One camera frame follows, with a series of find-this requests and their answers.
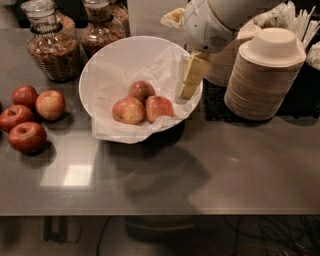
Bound black cable under table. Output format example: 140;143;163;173
95;215;114;256

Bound red apple front left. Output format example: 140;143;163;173
8;122;47;155

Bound white sign card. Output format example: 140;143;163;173
127;0;188;46

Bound glass granola jar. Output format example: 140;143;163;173
80;0;126;58
21;0;81;82

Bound black rubber mat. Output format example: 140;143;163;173
202;63;320;122

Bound red apple back left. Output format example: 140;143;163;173
11;85;38;109

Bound stack paper bowls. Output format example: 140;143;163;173
205;21;260;87
224;28;306;121

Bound white plastic cutlery bundle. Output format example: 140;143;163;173
249;0;319;67

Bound yellow-red apple on table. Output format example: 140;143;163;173
36;90;66;121

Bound white bowl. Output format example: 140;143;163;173
78;35;204;134

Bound red apple middle left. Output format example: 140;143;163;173
0;105;34;132

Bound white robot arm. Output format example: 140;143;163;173
160;0;285;104

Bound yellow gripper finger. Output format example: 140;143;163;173
178;51;210;100
174;55;188;105

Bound red apple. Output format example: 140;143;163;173
8;122;47;155
0;105;34;132
11;85;38;109

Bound white paper liner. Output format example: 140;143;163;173
87;45;202;145

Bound front stack paper bowls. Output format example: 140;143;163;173
224;28;306;121

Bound back stack paper bowls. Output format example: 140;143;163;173
205;21;260;87

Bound left glass granola jar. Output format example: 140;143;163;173
21;0;81;82

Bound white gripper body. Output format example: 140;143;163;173
160;0;235;54

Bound right glass granola jar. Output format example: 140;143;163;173
80;0;126;58

